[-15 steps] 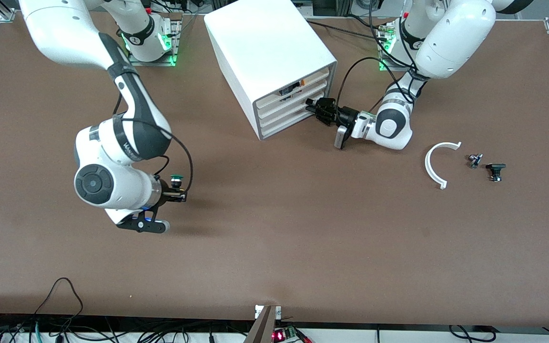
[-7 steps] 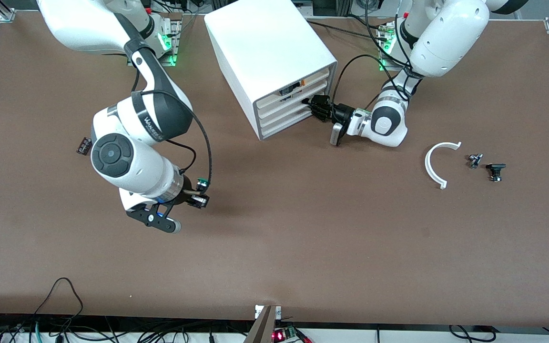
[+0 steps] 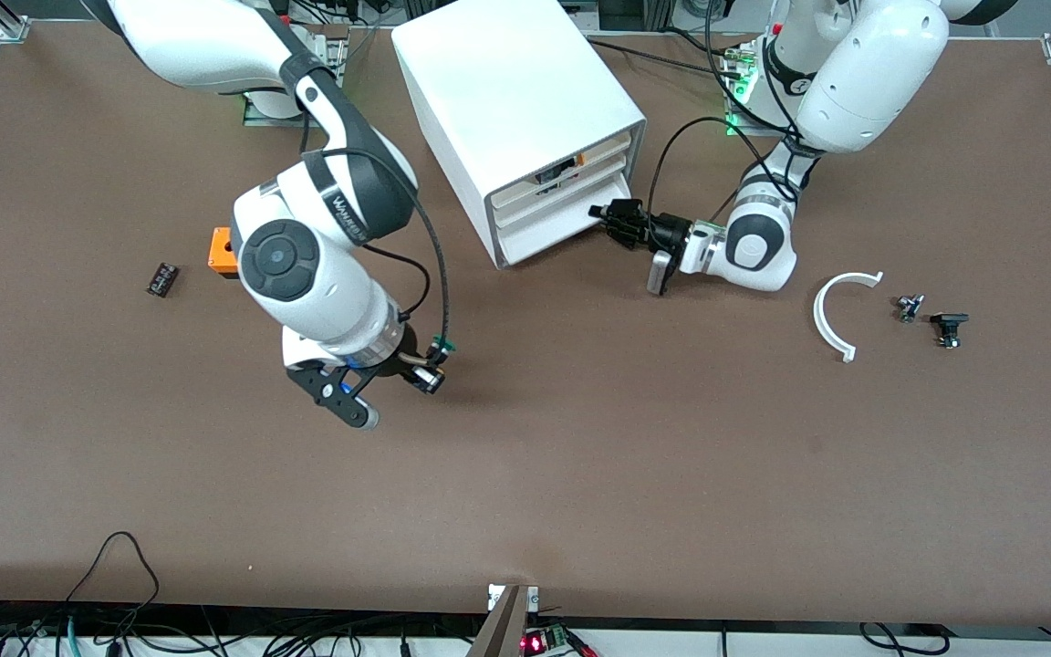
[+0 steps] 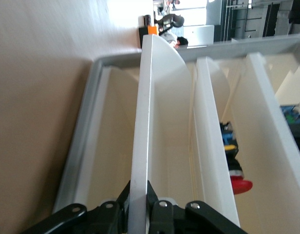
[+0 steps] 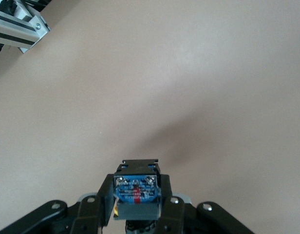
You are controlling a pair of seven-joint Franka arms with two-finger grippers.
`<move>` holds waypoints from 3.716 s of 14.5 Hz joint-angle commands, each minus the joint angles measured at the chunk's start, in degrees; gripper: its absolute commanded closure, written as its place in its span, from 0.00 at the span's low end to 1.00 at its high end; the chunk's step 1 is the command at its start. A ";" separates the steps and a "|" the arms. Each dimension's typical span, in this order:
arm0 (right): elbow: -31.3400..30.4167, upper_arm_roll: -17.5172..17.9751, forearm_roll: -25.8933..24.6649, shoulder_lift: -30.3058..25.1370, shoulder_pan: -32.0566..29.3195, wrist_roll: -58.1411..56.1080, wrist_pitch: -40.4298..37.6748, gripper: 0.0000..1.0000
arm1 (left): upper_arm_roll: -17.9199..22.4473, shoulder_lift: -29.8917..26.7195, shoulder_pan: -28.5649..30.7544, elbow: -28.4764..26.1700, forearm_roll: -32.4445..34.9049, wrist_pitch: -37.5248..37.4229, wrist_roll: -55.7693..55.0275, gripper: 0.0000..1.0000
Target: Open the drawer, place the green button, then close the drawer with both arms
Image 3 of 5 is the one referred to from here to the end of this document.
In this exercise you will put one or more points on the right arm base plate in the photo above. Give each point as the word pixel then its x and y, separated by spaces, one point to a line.
pixel 336 55

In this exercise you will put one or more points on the white metal bracket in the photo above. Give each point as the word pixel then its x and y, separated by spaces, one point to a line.
pixel 494 598

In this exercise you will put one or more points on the white drawer with electronic part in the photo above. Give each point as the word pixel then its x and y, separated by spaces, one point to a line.
pixel 516 202

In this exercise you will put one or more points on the black switch component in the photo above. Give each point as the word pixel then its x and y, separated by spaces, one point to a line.
pixel 949 319

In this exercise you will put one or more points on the small silver metal fitting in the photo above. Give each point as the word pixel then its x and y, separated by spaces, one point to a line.
pixel 909 307

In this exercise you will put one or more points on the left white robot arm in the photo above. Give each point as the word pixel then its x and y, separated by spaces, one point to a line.
pixel 872 73

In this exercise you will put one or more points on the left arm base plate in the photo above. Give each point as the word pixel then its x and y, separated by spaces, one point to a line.
pixel 735 91

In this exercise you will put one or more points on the orange box with hole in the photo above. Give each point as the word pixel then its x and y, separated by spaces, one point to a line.
pixel 220 251

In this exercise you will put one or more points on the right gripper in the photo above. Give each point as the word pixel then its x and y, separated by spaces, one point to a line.
pixel 395 368

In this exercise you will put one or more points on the white semicircular plastic clamp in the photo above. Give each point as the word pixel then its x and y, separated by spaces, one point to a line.
pixel 819 315

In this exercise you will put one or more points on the circuit board with red LED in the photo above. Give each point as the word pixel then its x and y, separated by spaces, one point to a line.
pixel 548 639

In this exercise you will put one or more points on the black orange electronic part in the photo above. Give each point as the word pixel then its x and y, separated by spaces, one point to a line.
pixel 557 171

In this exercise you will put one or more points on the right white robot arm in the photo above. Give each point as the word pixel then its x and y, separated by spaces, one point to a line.
pixel 288 260

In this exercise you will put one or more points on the white drawer holding button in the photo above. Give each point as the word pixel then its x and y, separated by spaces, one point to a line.
pixel 544 233

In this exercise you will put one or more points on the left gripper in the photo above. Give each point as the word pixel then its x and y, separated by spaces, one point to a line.
pixel 669 232

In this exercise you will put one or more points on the brown camera post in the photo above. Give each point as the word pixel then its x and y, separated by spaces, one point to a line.
pixel 503 630

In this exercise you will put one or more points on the small black chip part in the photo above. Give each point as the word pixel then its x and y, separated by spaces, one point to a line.
pixel 162 279

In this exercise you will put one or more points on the white drawer cabinet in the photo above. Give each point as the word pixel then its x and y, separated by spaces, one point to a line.
pixel 507 82

